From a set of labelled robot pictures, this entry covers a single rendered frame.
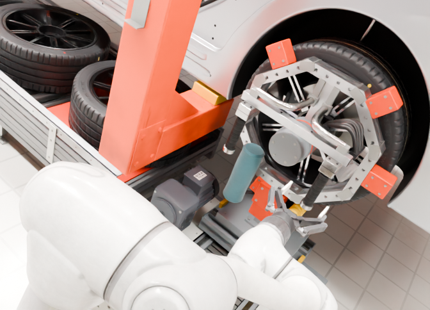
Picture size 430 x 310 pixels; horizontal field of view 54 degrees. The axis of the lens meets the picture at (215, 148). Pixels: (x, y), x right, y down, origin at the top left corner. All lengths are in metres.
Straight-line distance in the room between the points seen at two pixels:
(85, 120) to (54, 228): 1.49
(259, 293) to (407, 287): 1.95
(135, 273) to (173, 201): 1.26
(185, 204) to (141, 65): 0.65
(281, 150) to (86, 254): 1.05
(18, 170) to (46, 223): 1.80
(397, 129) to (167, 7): 0.88
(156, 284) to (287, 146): 1.06
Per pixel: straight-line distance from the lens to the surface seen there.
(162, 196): 1.79
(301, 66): 1.55
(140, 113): 1.47
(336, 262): 2.53
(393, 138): 1.60
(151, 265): 0.52
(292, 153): 1.49
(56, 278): 0.60
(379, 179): 1.58
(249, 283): 0.80
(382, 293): 2.58
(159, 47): 1.34
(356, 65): 1.57
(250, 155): 1.60
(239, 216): 2.10
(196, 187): 1.86
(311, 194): 1.43
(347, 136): 1.78
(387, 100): 1.48
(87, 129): 2.04
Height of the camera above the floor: 1.61
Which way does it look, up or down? 34 degrees down
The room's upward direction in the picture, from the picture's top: 22 degrees clockwise
